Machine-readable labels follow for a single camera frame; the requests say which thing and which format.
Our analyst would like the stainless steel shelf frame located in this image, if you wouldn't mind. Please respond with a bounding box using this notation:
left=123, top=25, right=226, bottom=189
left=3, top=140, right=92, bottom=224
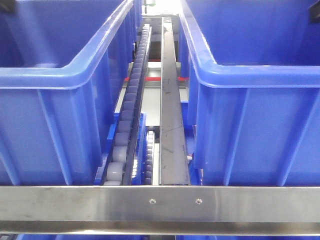
left=0, top=185, right=320, bottom=236

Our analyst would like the steel divider rail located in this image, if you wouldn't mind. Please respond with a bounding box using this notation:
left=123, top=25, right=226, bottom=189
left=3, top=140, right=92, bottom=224
left=159, top=17, right=190, bottom=185

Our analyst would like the grey roller conveyor track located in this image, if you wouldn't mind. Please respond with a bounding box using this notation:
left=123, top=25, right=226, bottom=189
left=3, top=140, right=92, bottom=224
left=93, top=24, right=152, bottom=186

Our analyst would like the middle blue plastic bin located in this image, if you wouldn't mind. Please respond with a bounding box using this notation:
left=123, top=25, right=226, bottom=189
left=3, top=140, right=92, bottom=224
left=179, top=0, right=320, bottom=187

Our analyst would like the left blue plastic bin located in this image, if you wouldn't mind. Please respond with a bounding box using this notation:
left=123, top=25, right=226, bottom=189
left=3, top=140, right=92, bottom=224
left=0, top=0, right=142, bottom=186

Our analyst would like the lower roller conveyor track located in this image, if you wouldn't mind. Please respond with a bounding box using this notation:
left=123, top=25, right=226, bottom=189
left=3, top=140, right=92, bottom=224
left=145, top=126, right=160, bottom=186

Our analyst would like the blue plastic bin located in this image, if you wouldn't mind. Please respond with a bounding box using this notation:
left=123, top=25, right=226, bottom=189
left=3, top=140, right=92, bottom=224
left=179, top=0, right=320, bottom=187
left=0, top=0, right=142, bottom=186

